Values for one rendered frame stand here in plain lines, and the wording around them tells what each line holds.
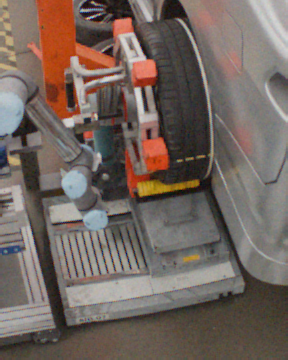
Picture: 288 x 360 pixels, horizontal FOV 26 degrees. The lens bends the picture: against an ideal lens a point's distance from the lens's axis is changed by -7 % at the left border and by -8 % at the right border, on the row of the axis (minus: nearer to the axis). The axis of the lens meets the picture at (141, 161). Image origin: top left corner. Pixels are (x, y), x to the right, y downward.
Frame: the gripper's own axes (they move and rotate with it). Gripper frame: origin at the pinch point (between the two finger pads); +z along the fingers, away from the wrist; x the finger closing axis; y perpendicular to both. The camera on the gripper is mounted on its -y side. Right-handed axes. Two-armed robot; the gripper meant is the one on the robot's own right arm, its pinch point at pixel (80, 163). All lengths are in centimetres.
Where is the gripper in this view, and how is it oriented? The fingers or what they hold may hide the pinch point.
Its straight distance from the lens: 235.9
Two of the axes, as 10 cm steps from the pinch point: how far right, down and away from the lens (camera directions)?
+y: -3.8, -7.0, -6.0
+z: -2.3, -5.6, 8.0
